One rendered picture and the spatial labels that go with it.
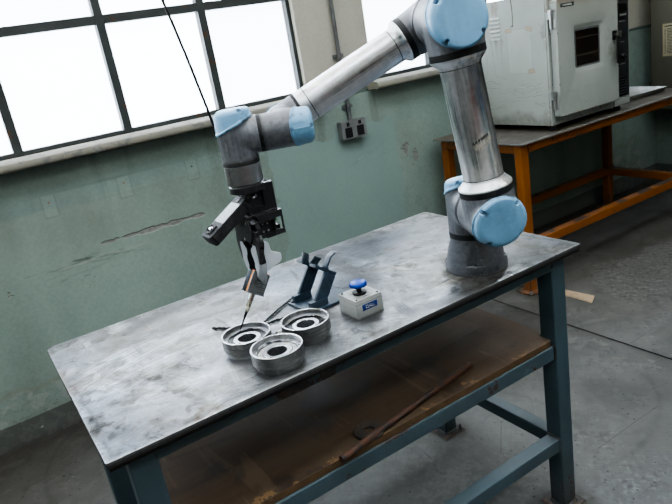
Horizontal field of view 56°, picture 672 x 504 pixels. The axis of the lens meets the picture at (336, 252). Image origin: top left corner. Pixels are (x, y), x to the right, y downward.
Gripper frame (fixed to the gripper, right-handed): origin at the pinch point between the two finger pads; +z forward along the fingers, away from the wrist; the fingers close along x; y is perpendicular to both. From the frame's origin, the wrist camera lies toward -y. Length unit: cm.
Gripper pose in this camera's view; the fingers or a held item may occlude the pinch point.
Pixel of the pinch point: (257, 277)
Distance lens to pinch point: 135.0
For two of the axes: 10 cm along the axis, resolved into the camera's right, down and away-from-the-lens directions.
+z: 1.6, 9.3, 3.2
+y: 8.0, -3.1, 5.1
